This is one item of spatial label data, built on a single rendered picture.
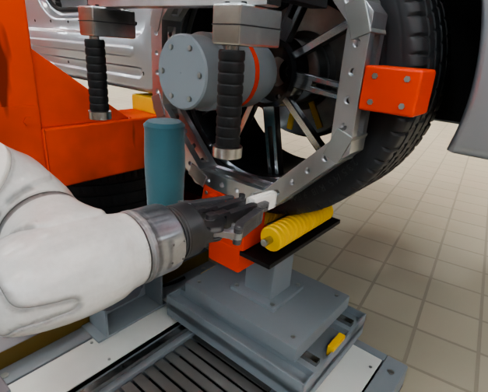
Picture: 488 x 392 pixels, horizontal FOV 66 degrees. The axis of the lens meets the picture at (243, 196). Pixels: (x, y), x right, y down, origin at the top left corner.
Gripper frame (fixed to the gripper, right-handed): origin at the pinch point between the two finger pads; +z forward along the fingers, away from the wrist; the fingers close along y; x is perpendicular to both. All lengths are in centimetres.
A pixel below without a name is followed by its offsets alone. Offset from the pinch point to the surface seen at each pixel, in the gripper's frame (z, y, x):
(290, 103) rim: 22.3, -11.3, 14.6
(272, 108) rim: 22.4, -16.0, 12.6
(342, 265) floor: 101, -21, -61
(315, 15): 37, -17, 34
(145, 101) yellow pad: 27, -69, 6
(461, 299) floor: 113, 26, -59
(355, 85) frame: 11.5, 7.3, 20.6
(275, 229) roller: 14.1, -5.1, -11.2
